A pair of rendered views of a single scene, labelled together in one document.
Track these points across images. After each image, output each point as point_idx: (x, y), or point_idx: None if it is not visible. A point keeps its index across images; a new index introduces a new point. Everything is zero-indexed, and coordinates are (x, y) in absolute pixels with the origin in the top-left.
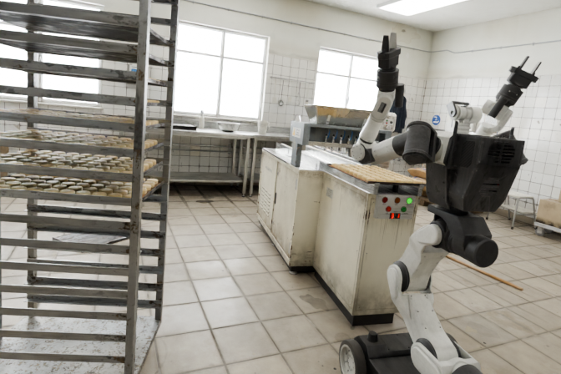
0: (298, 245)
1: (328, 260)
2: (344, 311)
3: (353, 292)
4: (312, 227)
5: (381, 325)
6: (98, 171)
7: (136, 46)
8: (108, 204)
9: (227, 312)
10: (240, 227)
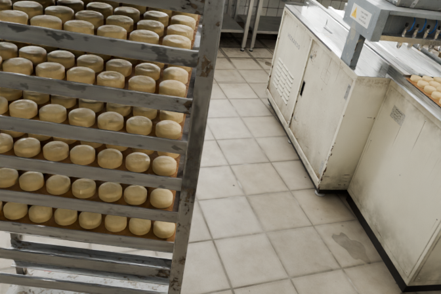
0: (335, 167)
1: (377, 200)
2: (391, 269)
3: (416, 263)
4: (357, 147)
5: (437, 293)
6: (117, 205)
7: None
8: (133, 247)
9: (248, 260)
10: (245, 107)
